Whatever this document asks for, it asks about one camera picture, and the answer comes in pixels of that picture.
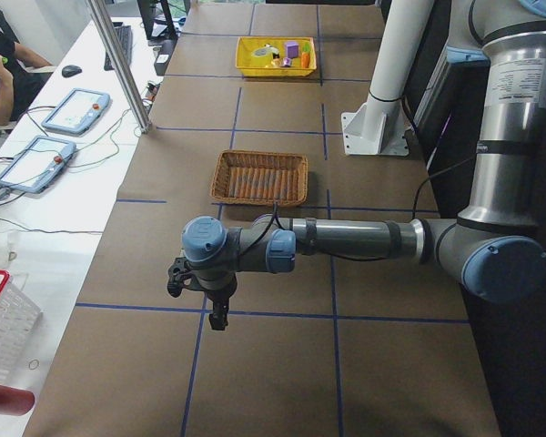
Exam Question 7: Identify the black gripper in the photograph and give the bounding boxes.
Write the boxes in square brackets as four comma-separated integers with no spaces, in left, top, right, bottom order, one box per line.
[207,277,238,331]

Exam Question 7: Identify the yellow tape roll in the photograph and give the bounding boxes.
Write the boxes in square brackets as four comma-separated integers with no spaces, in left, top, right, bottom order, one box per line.
[251,46,271,58]

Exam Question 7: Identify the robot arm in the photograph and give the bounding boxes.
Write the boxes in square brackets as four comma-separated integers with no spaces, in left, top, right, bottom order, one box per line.
[167,1,546,330]

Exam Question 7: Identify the brown wicker basket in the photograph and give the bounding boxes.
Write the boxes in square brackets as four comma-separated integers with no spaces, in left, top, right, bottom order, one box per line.
[210,150,308,207]

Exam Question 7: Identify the yellow wicker basket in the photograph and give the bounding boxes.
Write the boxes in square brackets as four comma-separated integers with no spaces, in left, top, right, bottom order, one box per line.
[236,36,318,78]

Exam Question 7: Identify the red cylinder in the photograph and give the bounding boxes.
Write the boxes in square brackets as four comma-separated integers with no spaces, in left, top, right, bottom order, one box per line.
[0,385,35,416]

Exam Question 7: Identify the lower teach pendant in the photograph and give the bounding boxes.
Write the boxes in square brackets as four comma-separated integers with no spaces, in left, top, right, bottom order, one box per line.
[0,136,77,194]

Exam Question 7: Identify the teach pendant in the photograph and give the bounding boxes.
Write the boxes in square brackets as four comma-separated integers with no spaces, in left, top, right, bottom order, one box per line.
[0,136,77,194]
[41,88,111,136]

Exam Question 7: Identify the upper teach pendant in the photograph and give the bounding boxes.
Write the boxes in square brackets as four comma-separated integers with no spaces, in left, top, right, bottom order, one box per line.
[41,88,111,136]

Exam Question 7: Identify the white pole with base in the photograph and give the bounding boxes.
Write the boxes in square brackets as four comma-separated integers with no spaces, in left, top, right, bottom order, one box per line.
[341,0,434,157]

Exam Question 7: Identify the toy panda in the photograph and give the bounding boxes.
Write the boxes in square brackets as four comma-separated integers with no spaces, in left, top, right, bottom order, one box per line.
[265,44,282,67]

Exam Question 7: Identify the black power adapter box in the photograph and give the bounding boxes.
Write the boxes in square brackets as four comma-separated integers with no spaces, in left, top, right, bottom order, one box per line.
[154,39,177,76]

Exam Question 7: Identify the orange toy carrot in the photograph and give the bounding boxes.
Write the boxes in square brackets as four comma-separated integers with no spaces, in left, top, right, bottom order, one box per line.
[300,43,311,69]

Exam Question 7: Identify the purple foam block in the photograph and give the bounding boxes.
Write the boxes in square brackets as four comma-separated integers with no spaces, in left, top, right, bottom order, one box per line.
[284,40,299,59]

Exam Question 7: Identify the black computer mouse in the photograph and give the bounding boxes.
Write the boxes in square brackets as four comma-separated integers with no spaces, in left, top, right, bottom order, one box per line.
[61,65,82,78]

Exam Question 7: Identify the black keyboard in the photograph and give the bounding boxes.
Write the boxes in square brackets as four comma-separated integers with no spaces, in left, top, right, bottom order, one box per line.
[103,24,134,72]

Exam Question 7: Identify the seated person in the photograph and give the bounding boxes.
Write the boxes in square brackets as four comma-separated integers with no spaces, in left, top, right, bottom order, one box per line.
[0,31,52,126]

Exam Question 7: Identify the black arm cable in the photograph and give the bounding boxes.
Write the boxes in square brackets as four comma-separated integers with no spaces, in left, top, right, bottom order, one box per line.
[236,149,479,263]

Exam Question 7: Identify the aluminium frame post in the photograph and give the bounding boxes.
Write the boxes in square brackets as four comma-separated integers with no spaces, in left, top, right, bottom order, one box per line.
[86,0,152,134]

